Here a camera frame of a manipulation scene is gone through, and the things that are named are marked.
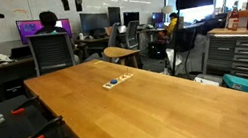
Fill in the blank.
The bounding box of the blue ring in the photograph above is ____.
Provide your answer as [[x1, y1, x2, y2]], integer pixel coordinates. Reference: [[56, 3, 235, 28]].
[[109, 78, 119, 85]]

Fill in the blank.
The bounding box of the wooden peg stand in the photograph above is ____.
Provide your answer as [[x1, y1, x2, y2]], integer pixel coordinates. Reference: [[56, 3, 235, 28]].
[[100, 72, 136, 92]]

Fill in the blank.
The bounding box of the dark computer monitor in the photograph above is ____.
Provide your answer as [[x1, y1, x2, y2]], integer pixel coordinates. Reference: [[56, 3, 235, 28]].
[[122, 9, 142, 28], [78, 8, 112, 38]]

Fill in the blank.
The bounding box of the seated person in dark top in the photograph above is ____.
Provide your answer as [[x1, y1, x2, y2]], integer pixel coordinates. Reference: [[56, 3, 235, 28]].
[[31, 7, 69, 38]]

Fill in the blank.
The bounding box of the monitor with purple screen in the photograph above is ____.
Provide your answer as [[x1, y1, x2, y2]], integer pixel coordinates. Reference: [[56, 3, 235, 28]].
[[15, 12, 73, 47]]

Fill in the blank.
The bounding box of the grey office chair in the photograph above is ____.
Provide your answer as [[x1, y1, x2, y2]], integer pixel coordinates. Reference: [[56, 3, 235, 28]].
[[117, 19, 145, 52], [25, 28, 78, 78]]

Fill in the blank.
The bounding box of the wooden stool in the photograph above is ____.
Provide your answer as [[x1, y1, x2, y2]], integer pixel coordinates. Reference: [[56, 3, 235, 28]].
[[102, 41, 144, 74]]

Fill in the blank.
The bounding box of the person in yellow top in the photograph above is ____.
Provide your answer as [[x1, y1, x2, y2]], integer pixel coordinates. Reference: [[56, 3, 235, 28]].
[[163, 11, 182, 38]]

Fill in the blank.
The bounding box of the white flat box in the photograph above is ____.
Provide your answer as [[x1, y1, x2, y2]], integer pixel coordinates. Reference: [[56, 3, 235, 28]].
[[193, 70, 225, 91]]

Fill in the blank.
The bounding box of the red bottle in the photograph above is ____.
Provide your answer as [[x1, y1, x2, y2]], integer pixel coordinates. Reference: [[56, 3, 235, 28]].
[[223, 5, 243, 32]]

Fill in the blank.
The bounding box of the grey drawer cabinet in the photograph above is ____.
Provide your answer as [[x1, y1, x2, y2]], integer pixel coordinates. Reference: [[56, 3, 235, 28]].
[[196, 22, 248, 95]]

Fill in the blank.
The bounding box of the black clamp with orange handle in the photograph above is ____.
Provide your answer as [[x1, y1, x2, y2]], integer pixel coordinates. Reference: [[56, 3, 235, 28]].
[[9, 94, 43, 116], [22, 115, 68, 138]]

